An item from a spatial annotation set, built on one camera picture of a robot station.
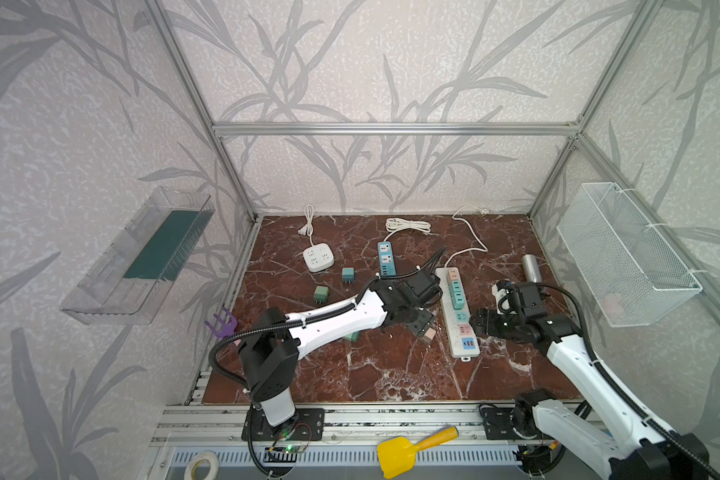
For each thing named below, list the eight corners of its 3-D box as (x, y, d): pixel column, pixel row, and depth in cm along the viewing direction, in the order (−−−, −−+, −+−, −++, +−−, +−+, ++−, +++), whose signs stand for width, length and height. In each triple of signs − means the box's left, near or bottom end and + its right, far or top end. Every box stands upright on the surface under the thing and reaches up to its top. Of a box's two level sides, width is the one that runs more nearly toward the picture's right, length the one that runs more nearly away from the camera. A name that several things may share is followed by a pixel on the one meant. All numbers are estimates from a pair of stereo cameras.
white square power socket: (310, 274, 105) (308, 269, 103) (303, 254, 111) (301, 249, 109) (336, 264, 108) (335, 259, 106) (328, 245, 114) (326, 240, 111)
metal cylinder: (525, 284, 103) (530, 279, 100) (519, 259, 110) (523, 253, 107) (538, 285, 103) (543, 280, 100) (531, 260, 109) (535, 254, 107)
